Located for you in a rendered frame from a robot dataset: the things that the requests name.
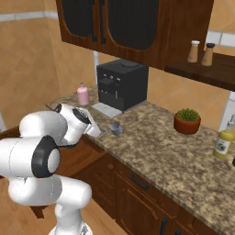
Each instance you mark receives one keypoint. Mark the yellow bottle with label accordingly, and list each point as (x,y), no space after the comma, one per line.
(223,143)

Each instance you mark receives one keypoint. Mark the dark wooden shelf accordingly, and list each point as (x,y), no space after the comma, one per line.
(211,72)

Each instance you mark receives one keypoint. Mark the green plant in terracotta pot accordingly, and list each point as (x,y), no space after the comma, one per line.
(186,124)

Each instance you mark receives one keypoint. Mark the grey measuring cup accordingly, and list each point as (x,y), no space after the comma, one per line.
(116,128)

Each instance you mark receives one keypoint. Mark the narrow glass-panel cupboard door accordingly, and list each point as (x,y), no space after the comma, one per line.
(76,18)

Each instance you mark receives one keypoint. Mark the dark wooden wall cupboard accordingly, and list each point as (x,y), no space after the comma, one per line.
(186,27)

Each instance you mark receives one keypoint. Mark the small dark object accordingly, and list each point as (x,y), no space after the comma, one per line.
(233,161)

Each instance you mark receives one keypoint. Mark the pink bottle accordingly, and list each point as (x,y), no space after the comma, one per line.
(83,95)

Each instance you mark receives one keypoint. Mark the wooden drawer front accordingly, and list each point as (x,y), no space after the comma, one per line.
(159,199)

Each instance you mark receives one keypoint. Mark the wooden base drawer stack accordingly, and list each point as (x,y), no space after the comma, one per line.
(102,186)

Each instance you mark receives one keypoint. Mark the wooden shaker with white cap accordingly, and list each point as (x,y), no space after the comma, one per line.
(193,53)

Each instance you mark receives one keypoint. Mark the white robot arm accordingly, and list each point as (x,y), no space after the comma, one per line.
(33,153)

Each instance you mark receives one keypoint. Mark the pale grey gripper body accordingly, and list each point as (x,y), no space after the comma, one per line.
(93,129)

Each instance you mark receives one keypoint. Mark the wooden base cupboard door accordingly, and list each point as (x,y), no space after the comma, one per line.
(137,214)

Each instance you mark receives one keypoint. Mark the wooden shaker with black cap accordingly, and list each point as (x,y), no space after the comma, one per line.
(207,56)

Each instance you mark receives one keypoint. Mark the wide glass-panel cupboard door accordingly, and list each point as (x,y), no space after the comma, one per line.
(134,24)

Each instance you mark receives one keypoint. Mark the black coffee machine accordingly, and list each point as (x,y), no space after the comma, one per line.
(125,82)

